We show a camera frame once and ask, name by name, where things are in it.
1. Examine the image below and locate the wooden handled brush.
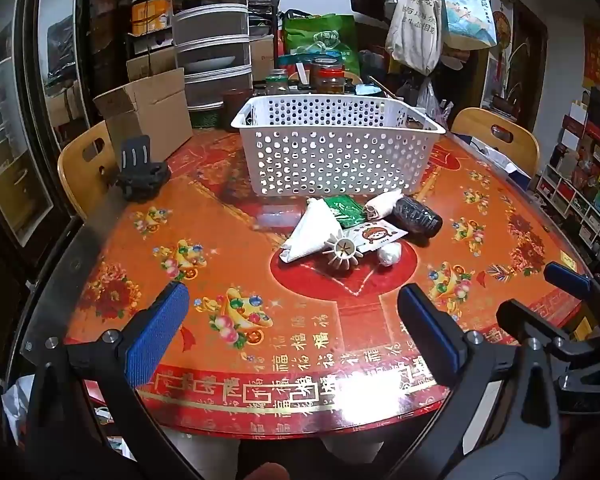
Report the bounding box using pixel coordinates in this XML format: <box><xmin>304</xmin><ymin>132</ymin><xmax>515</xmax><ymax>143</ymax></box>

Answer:
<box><xmin>367</xmin><ymin>76</ymin><xmax>398</xmax><ymax>101</ymax></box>

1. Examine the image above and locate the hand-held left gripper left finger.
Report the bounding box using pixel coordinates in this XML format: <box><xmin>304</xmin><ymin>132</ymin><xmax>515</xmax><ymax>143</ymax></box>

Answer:
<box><xmin>27</xmin><ymin>281</ymin><xmax>191</xmax><ymax>480</ymax></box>

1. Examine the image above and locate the stacked grey drawer container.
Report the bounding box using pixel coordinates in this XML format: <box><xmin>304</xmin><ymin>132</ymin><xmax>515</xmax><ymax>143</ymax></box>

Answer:
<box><xmin>169</xmin><ymin>0</ymin><xmax>253</xmax><ymax>111</ymax></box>

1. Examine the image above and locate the orange box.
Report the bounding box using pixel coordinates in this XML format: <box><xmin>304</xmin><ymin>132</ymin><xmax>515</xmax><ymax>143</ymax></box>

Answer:
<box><xmin>131</xmin><ymin>0</ymin><xmax>172</xmax><ymax>36</ymax></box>

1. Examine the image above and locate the blue printed paper bag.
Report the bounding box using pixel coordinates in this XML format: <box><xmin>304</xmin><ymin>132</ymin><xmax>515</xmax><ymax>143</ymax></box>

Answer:
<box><xmin>437</xmin><ymin>0</ymin><xmax>498</xmax><ymax>51</ymax></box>

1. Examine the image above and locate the white bundle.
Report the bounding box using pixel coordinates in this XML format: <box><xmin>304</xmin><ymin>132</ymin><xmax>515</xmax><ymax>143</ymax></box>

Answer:
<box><xmin>364</xmin><ymin>191</ymin><xmax>405</xmax><ymax>221</ymax></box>

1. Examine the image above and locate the small green basket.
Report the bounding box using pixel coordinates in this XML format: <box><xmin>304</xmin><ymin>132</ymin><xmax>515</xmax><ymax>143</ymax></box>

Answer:
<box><xmin>190</xmin><ymin>110</ymin><xmax>224</xmax><ymax>128</ymax></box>

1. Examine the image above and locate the open cardboard box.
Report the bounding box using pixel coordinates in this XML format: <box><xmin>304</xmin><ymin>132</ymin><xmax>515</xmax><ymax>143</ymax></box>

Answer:
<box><xmin>94</xmin><ymin>67</ymin><xmax>195</xmax><ymax>163</ymax></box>

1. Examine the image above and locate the white perforated plastic basket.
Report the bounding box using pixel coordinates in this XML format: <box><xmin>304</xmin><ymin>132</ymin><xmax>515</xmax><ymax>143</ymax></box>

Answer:
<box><xmin>231</xmin><ymin>95</ymin><xmax>447</xmax><ymax>197</ymax></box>

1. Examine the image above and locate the glass door cabinet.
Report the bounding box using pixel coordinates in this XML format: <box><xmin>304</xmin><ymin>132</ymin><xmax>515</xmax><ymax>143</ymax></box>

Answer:
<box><xmin>0</xmin><ymin>0</ymin><xmax>81</xmax><ymax>246</ymax></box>

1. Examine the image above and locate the green shopping bag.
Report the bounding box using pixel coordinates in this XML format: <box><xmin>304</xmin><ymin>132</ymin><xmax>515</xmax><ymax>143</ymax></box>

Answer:
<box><xmin>281</xmin><ymin>10</ymin><xmax>363</xmax><ymax>78</ymax></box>

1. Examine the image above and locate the white round slicer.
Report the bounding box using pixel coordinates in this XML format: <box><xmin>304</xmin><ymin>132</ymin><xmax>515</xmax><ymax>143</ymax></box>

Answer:
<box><xmin>321</xmin><ymin>232</ymin><xmax>366</xmax><ymax>277</ymax></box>

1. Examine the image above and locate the small white knotted bag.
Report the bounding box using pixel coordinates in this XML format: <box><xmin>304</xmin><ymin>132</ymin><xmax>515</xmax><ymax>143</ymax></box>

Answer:
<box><xmin>377</xmin><ymin>241</ymin><xmax>403</xmax><ymax>267</ymax></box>

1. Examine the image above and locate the clear plastic bag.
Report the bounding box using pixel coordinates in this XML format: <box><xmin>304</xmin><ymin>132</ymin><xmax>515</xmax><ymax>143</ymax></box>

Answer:
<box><xmin>252</xmin><ymin>205</ymin><xmax>306</xmax><ymax>231</ymax></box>

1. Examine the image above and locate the shelf of boxes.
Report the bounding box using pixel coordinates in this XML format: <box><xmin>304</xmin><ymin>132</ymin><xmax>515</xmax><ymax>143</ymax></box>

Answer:
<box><xmin>535</xmin><ymin>85</ymin><xmax>600</xmax><ymax>261</ymax></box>

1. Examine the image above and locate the cartoon printed packet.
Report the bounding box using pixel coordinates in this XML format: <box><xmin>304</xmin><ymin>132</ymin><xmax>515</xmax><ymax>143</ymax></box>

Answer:
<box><xmin>347</xmin><ymin>222</ymin><xmax>410</xmax><ymax>256</ymax></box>

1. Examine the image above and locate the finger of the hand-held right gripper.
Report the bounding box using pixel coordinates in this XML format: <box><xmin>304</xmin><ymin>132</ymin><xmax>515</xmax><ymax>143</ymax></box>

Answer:
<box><xmin>496</xmin><ymin>299</ymin><xmax>571</xmax><ymax>356</ymax></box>
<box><xmin>544</xmin><ymin>261</ymin><xmax>600</xmax><ymax>321</ymax></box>

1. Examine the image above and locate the brown plastic mug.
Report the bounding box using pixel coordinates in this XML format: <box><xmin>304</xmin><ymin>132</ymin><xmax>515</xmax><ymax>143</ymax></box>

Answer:
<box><xmin>223</xmin><ymin>89</ymin><xmax>253</xmax><ymax>131</ymax></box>

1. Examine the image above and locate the black ribbed bottle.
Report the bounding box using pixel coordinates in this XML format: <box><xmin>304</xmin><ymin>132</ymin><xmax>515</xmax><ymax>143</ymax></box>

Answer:
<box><xmin>391</xmin><ymin>197</ymin><xmax>443</xmax><ymax>237</ymax></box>

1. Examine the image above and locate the green packet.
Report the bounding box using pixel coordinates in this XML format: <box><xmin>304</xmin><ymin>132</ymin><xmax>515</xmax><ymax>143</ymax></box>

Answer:
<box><xmin>325</xmin><ymin>195</ymin><xmax>368</xmax><ymax>228</ymax></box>

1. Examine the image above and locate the glass jar red lid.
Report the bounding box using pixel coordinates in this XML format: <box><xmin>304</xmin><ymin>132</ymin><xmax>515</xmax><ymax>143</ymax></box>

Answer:
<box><xmin>310</xmin><ymin>57</ymin><xmax>346</xmax><ymax>95</ymax></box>

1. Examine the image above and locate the white triangular packet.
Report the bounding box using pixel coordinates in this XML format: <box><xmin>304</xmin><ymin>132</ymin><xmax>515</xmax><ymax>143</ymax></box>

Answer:
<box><xmin>279</xmin><ymin>197</ymin><xmax>342</xmax><ymax>263</ymax></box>

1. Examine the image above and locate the wooden chair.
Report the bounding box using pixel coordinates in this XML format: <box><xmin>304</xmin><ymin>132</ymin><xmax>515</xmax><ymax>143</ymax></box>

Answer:
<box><xmin>57</xmin><ymin>121</ymin><xmax>118</xmax><ymax>221</ymax></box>
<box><xmin>451</xmin><ymin>107</ymin><xmax>540</xmax><ymax>176</ymax></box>

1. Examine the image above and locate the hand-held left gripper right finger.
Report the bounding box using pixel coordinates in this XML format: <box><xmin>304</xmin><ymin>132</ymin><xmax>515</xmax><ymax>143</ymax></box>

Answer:
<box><xmin>396</xmin><ymin>283</ymin><xmax>563</xmax><ymax>480</ymax></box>

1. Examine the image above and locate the black clamp mount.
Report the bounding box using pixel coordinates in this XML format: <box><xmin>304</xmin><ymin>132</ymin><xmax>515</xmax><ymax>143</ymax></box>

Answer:
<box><xmin>111</xmin><ymin>135</ymin><xmax>171</xmax><ymax>204</ymax></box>

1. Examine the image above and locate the flat cardboard box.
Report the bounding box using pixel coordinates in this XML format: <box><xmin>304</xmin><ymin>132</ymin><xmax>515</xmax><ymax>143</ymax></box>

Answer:
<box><xmin>126</xmin><ymin>50</ymin><xmax>176</xmax><ymax>81</ymax></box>

